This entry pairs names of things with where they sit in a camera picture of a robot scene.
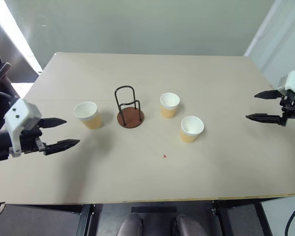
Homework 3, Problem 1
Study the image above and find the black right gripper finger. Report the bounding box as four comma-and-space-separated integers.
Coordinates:
254, 89, 285, 100
245, 113, 285, 124

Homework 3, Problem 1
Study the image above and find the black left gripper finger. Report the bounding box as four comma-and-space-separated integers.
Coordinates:
39, 118, 67, 129
43, 139, 81, 156

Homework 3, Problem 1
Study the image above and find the black table leg frame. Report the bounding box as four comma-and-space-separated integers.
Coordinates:
78, 203, 97, 236
210, 200, 234, 236

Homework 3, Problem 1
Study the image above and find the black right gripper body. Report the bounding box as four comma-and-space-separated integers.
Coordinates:
279, 89, 295, 127

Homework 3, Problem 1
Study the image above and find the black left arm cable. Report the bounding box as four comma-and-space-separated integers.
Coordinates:
0, 90, 18, 104

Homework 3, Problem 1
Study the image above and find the black floor cable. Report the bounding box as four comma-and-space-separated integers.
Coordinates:
284, 201, 295, 236

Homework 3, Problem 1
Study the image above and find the dark grey rounded shape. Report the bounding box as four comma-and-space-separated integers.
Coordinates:
171, 214, 200, 236
118, 212, 145, 236

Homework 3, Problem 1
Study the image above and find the wire cup rack brown base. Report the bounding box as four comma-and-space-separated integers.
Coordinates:
114, 85, 145, 129

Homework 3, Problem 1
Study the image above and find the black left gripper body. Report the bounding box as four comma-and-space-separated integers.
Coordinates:
19, 124, 48, 155

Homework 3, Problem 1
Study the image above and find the tan paper cup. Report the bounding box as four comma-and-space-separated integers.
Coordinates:
179, 116, 205, 144
73, 101, 103, 130
159, 92, 181, 119

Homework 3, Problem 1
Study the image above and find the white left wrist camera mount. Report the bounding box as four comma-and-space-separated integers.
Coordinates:
3, 98, 42, 158

